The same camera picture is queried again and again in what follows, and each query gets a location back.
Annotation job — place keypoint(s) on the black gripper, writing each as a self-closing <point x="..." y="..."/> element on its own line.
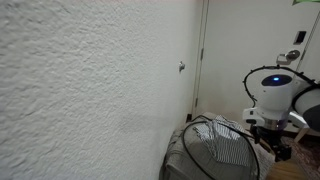
<point x="271" y="141"/>

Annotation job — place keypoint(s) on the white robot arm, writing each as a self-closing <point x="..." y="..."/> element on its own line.
<point x="281" y="98"/>

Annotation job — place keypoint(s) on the red patterned rug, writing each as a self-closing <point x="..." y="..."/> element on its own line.
<point x="307" y="154"/>

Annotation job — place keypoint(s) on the striped cloth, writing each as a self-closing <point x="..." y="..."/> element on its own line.
<point x="224" y="142"/>

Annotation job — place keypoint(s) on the black door lock plate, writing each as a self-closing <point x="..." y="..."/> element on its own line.
<point x="299" y="37"/>

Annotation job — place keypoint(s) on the white door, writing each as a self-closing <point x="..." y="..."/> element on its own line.
<point x="242" y="35"/>

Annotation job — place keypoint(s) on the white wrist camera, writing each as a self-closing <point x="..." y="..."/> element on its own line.
<point x="251" y="116"/>

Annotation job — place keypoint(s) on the silver door handle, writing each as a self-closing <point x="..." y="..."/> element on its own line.
<point x="287" y="58"/>

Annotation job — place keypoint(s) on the round metal wall fixture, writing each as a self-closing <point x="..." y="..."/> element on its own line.
<point x="181" y="66"/>

